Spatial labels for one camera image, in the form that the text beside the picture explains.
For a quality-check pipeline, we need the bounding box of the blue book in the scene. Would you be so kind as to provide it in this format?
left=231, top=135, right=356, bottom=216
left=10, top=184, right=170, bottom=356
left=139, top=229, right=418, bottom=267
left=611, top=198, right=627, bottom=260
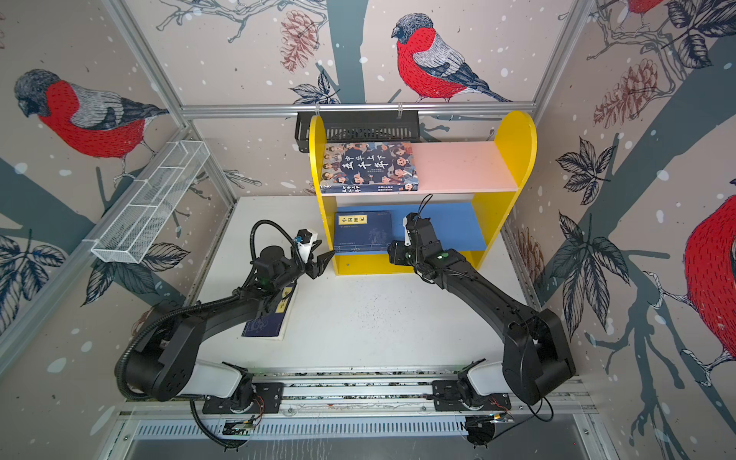
left=241, top=282, right=297, bottom=340
left=335, top=211, right=394, bottom=253

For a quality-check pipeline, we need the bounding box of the large illustrated box book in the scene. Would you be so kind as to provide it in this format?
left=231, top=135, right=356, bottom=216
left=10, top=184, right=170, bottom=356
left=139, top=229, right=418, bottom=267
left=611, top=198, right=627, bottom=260
left=318, top=142, right=420, bottom=195

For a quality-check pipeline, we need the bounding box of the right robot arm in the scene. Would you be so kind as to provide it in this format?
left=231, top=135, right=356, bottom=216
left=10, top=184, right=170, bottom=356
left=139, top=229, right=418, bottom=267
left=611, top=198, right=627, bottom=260
left=387, top=213, right=576, bottom=406

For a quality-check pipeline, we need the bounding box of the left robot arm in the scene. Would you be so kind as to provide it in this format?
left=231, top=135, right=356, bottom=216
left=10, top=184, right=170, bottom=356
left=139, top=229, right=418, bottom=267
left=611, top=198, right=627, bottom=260
left=114, top=245, right=335, bottom=406

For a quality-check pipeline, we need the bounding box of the yellow pink blue bookshelf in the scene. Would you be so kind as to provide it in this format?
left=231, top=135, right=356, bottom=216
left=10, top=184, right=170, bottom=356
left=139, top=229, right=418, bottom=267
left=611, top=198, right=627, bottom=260
left=309, top=110, right=539, bottom=277

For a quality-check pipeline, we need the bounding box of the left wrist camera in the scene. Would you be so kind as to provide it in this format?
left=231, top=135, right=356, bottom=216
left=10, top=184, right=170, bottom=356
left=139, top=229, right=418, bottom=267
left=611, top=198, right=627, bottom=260
left=294, top=229, right=320, bottom=264

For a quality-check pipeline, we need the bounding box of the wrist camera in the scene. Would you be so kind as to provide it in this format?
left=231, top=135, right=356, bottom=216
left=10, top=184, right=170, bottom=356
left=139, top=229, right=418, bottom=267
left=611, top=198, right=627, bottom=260
left=402, top=213, right=418, bottom=247
left=294, top=229, right=320, bottom=264

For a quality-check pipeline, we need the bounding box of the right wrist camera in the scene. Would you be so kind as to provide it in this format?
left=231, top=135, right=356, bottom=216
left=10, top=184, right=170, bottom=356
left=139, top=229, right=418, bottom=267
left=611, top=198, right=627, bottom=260
left=402, top=213, right=418, bottom=247

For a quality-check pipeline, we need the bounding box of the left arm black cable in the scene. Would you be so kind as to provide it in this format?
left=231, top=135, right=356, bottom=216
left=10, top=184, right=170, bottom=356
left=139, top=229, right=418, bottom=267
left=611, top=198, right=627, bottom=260
left=248, top=219, right=300, bottom=266

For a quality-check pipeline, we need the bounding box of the black slotted wall basket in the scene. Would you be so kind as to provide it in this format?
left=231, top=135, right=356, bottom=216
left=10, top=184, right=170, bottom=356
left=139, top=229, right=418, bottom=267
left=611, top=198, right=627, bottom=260
left=321, top=110, right=420, bottom=143

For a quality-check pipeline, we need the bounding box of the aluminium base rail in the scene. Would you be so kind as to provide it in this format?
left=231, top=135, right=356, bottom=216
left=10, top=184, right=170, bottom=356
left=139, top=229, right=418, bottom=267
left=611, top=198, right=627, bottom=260
left=111, top=372, right=602, bottom=444

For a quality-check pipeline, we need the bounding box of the white wire mesh basket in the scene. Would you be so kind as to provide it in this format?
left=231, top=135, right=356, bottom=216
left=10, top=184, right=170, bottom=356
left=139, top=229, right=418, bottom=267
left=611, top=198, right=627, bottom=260
left=91, top=140, right=210, bottom=264

